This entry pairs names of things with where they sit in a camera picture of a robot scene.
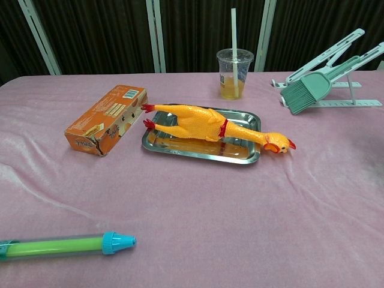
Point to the white folding laptop stand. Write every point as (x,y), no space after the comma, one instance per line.
(345,42)

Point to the stainless steel rectangular tray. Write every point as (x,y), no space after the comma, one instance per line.
(186,148)

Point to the orange cardboard snack box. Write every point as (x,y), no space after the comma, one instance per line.
(102,120)

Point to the clear plastic cup orange drink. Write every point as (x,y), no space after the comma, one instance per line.
(235,78)

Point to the black pleated curtain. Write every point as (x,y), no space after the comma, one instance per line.
(99,30)

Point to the white drinking straw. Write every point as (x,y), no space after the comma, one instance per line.
(234,33)

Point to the white aluminium frame post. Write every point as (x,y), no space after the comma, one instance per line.
(156,36)
(265,33)
(39,36)

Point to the yellow rubber chicken toy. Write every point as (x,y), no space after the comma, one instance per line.
(198,121)

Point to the teal dust brush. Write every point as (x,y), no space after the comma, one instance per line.
(312,90)

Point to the green blue water squirter toy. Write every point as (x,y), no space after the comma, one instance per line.
(60,246)

